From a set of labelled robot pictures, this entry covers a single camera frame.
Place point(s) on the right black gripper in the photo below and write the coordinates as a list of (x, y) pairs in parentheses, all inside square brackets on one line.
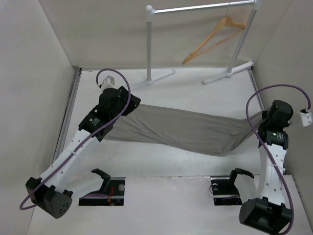
[(286, 122)]

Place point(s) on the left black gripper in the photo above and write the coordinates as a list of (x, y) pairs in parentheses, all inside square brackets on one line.
[(134, 103)]

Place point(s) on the grey trousers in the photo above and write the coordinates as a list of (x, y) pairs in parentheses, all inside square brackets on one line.
[(190, 131)]

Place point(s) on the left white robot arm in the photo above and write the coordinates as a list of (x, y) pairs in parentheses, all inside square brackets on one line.
[(48, 191)]

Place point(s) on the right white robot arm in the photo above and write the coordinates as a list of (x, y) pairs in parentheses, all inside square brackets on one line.
[(264, 207)]

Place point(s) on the wooden clothes hanger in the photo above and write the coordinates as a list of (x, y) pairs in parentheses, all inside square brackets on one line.
[(208, 35)]

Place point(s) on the white clothes rack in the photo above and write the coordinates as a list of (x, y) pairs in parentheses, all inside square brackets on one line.
[(231, 69)]

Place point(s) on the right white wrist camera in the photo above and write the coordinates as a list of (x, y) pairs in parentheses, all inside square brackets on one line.
[(306, 117)]

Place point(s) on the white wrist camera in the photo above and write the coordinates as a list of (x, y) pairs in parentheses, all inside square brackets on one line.
[(108, 82), (306, 117)]

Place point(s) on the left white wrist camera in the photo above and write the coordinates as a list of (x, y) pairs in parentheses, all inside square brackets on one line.
[(108, 82)]

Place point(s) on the right metal table rail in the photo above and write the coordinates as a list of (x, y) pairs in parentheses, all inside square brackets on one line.
[(256, 88)]

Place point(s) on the metal table rail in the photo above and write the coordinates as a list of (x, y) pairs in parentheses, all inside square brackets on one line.
[(256, 88), (67, 115)]

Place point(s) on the left metal table rail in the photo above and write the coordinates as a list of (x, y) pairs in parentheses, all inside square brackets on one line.
[(67, 115)]

